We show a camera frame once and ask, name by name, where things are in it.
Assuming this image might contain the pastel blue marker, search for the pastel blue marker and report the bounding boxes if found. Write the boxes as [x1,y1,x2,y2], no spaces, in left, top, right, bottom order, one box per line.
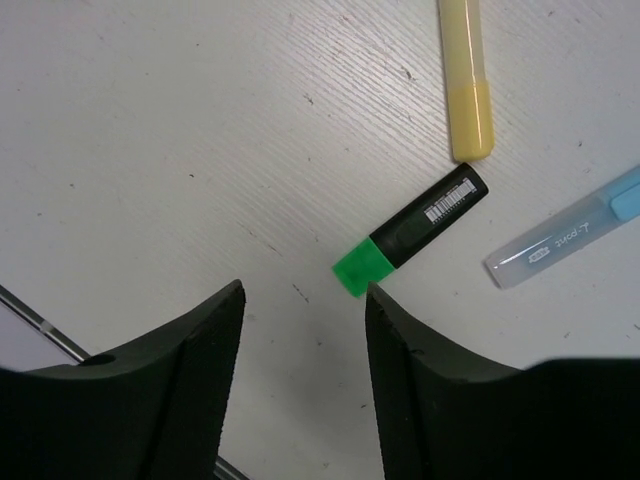
[484,167,639,289]

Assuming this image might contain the pastel yellow marker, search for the pastel yellow marker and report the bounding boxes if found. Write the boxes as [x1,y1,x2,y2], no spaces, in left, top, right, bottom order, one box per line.
[438,0,495,162]

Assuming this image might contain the green cap highlighter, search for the green cap highlighter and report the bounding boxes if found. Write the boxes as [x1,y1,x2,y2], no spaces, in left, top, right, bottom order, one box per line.
[333,164,489,297]

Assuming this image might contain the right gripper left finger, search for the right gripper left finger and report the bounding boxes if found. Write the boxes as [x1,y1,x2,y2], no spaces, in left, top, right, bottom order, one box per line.
[1,280,245,479]

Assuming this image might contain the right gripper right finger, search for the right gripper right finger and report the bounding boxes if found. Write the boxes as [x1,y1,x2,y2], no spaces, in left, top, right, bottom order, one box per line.
[365,285,639,479]

